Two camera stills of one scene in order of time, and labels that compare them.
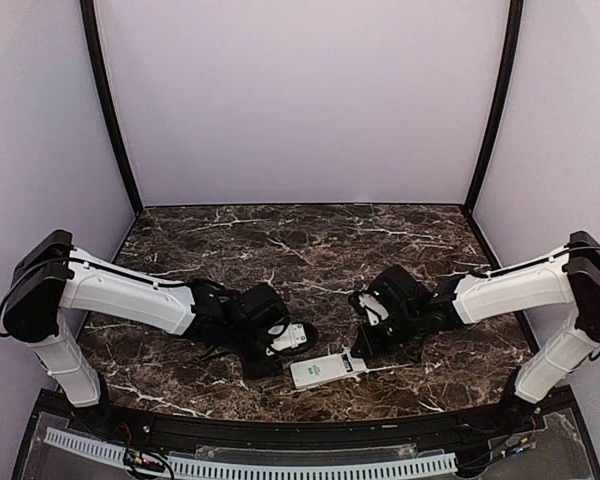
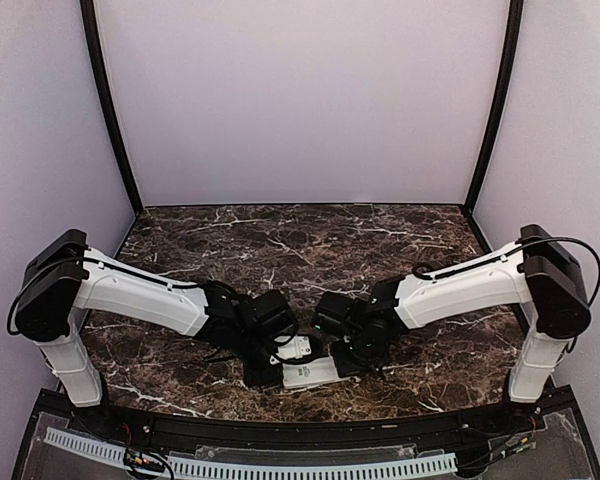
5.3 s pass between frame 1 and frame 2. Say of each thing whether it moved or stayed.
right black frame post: stayed
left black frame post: stayed
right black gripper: moved
